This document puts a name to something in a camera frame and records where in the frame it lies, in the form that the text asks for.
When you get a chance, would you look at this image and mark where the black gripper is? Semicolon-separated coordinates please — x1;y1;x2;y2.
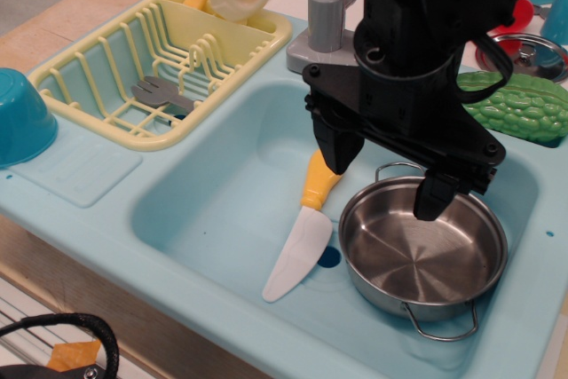
302;22;507;221

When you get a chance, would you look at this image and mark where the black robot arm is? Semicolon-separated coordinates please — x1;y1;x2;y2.
303;0;517;221

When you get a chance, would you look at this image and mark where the stainless steel pot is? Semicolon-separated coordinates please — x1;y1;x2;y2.
338;167;508;343

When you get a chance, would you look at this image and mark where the silver pot lid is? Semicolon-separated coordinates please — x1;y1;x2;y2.
493;33;567;83

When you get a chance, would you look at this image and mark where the light blue toy sink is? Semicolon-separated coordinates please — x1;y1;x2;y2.
1;50;567;378

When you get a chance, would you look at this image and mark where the yellow drying rack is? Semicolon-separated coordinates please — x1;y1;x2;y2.
28;0;293;151

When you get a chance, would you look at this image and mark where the grey toy faucet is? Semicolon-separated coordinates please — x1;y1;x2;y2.
287;0;357;73

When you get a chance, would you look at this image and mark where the green bitter melon toy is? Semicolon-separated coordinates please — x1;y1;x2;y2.
465;74;567;144

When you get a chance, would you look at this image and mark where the red plastic plate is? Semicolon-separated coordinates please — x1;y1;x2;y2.
498;0;534;33

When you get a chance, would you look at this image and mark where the teal cup at right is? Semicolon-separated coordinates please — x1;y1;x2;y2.
540;0;568;45

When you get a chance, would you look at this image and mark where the grey plastic fork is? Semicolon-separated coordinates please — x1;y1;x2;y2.
131;75;194;113

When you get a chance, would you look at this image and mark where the teal plastic cup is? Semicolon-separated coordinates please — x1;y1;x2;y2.
1;67;59;169

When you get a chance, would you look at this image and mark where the orange tape piece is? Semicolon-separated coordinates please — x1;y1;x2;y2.
46;340;101;372

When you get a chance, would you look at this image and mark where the white knife yellow handle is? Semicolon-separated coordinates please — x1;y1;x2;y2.
262;150;341;303

